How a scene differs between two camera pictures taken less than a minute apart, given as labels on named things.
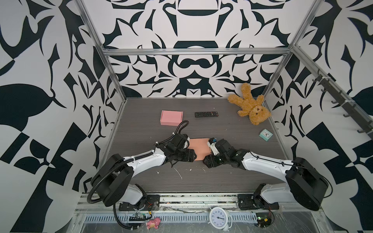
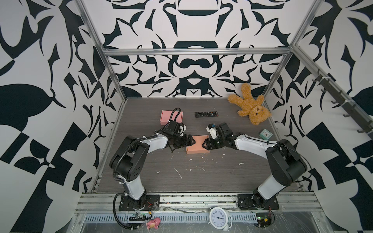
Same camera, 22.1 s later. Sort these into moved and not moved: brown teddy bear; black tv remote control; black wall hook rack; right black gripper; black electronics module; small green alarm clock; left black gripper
Moved: right black gripper; left black gripper
Not moved: black wall hook rack; black tv remote control; brown teddy bear; black electronics module; small green alarm clock
